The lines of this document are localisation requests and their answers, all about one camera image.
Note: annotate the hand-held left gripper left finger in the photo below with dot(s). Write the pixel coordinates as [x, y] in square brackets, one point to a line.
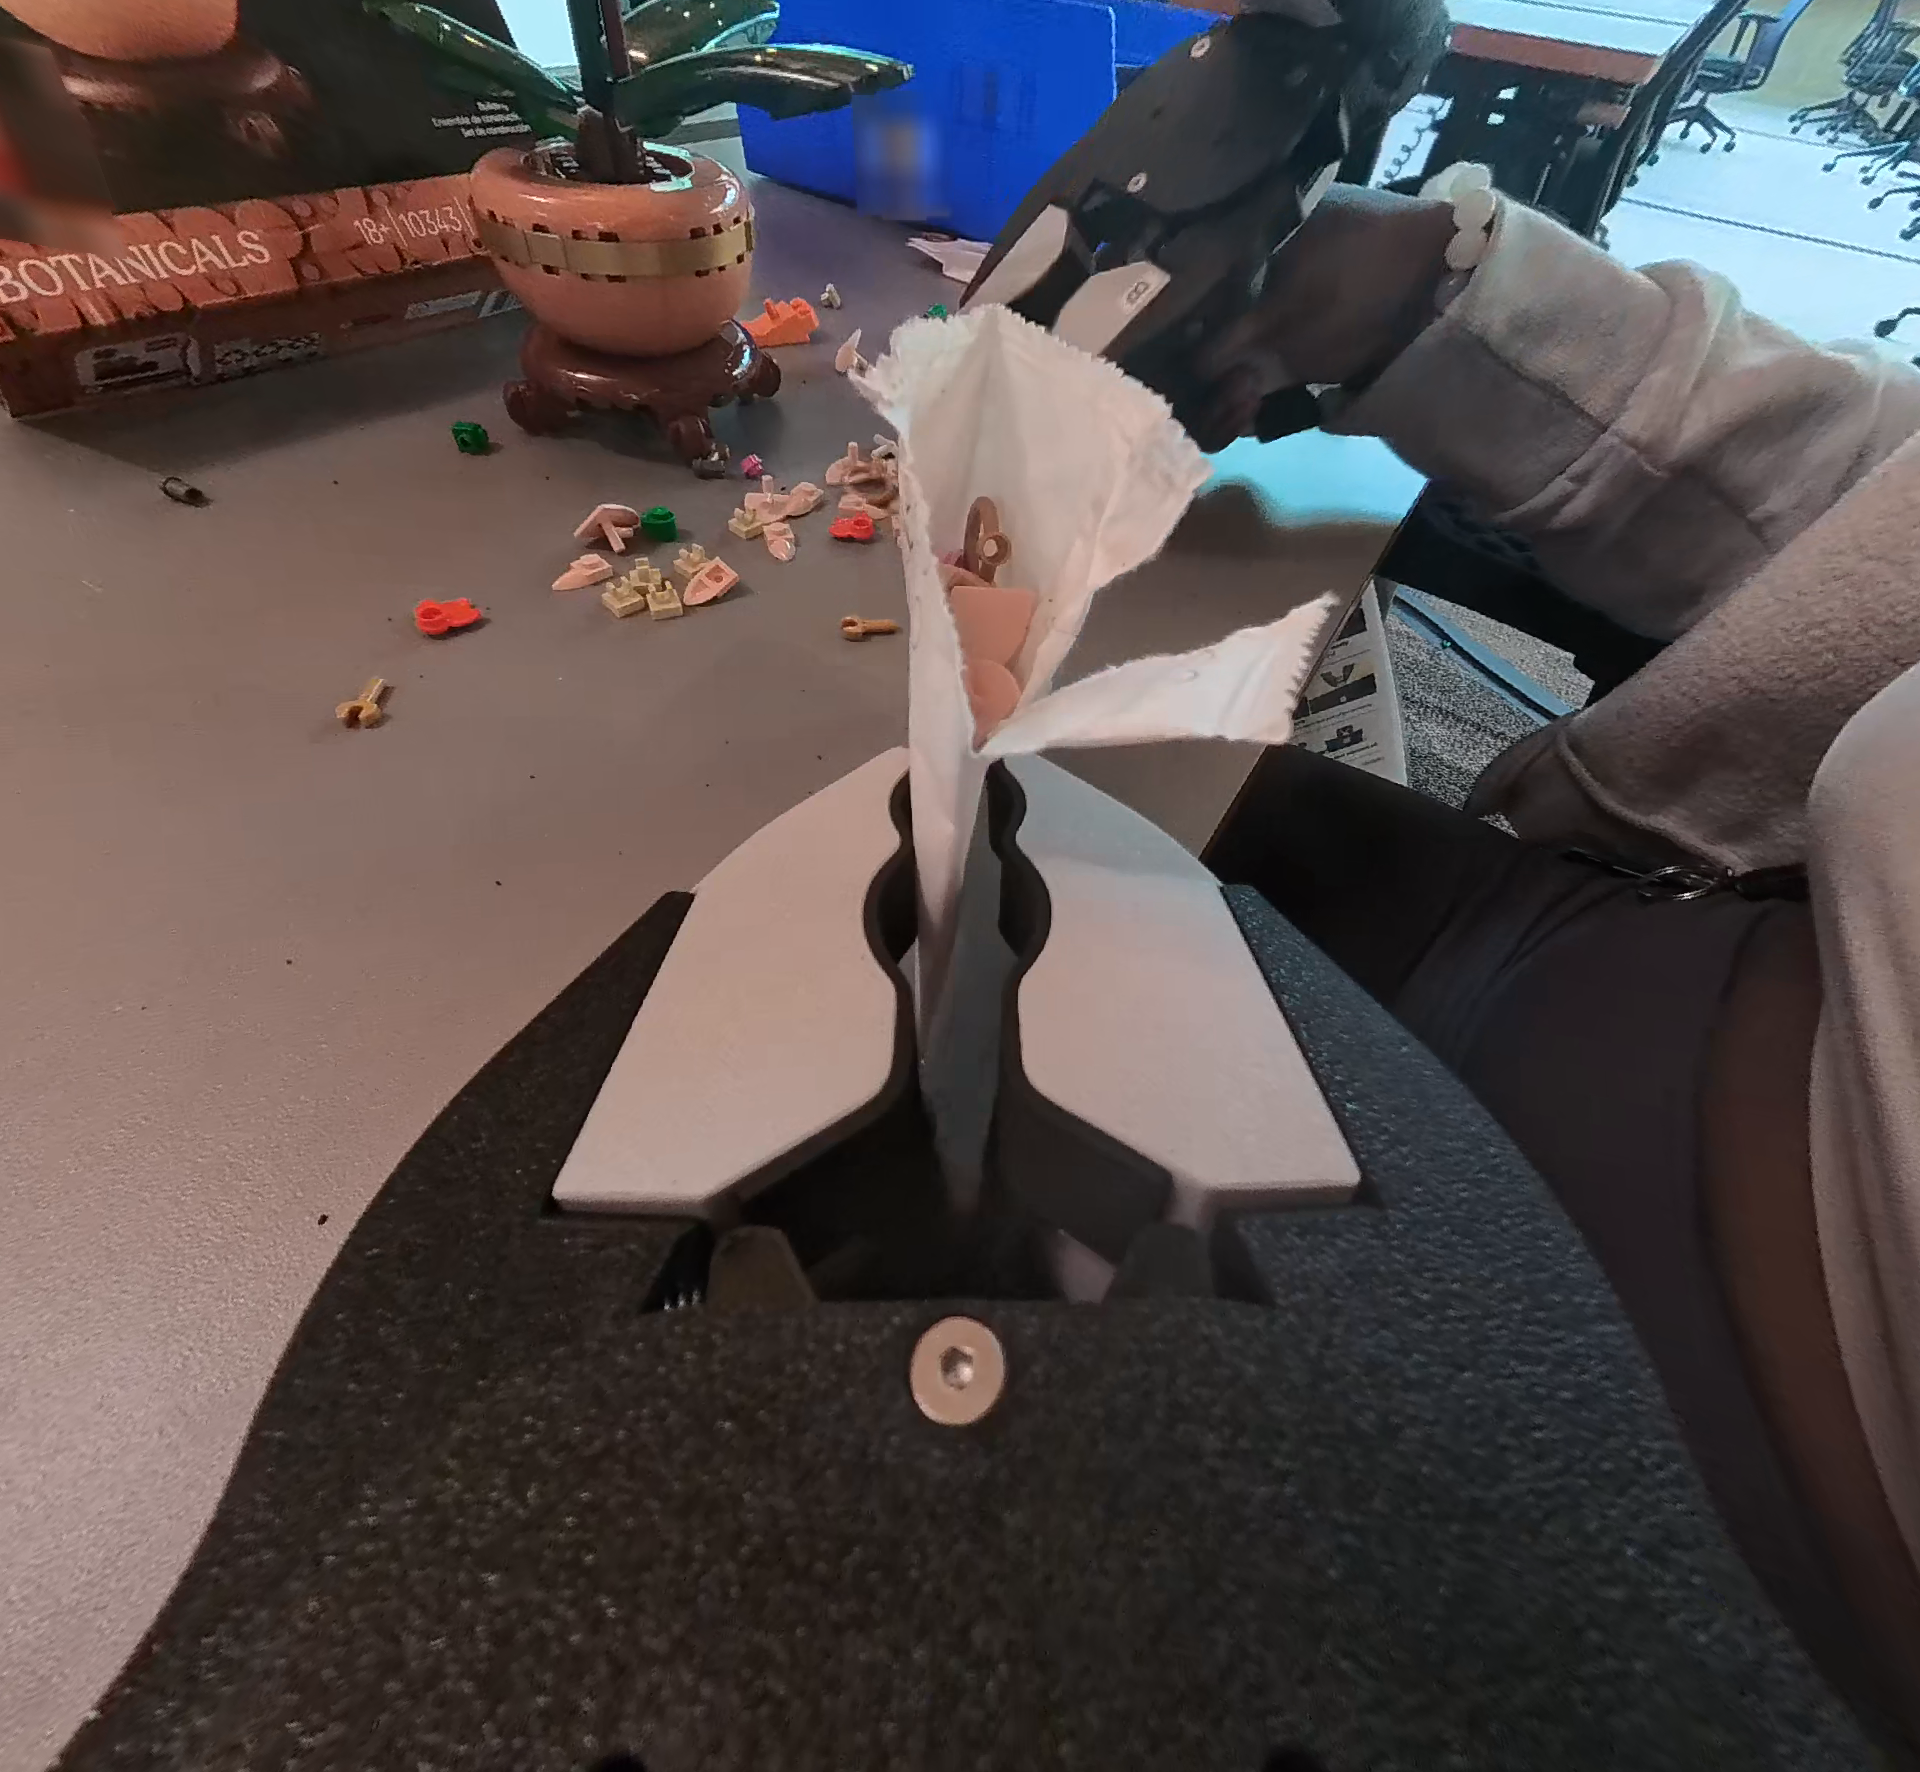
[717, 1040]

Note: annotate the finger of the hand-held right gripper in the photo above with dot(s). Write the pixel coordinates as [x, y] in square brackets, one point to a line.
[1118, 310]
[1036, 257]

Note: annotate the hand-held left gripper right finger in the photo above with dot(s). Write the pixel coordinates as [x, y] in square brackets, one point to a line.
[1186, 1040]

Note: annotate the white paper bag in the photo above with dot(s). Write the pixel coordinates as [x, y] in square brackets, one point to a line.
[1036, 453]

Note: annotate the wood-edged office desk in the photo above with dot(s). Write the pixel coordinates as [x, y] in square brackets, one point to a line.
[1546, 9]

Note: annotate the grey desk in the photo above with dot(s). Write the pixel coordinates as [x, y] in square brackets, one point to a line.
[298, 975]

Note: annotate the white paper scrap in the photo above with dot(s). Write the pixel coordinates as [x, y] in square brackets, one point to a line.
[953, 257]

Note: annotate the orange brick separator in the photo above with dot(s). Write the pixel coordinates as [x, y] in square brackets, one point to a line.
[785, 325]

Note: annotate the blue plastic bin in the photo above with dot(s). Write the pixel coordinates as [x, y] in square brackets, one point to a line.
[839, 80]

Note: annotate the person's dark trousers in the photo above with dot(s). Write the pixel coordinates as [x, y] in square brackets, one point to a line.
[1502, 1024]

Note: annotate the red flower brick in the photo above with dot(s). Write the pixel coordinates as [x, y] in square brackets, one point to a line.
[447, 617]
[849, 529]

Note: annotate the pearly pink petal brick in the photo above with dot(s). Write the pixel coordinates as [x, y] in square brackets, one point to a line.
[794, 502]

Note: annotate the white pictogram label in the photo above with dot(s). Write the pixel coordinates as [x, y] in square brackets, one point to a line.
[1352, 707]

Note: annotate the pink wedge plate brick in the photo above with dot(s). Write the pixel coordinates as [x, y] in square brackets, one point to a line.
[781, 537]

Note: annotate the tan bar brick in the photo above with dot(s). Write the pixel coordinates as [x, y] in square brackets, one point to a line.
[364, 703]
[870, 627]

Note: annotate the toy brick orchid pot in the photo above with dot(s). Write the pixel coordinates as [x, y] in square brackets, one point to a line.
[614, 252]

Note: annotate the cluster of tan pink pieces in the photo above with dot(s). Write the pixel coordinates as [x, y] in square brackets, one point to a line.
[643, 588]

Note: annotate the dark toy brick set box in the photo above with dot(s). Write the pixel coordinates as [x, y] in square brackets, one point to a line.
[269, 261]

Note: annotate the dark grey pin brick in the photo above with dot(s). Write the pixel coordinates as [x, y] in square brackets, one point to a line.
[180, 490]

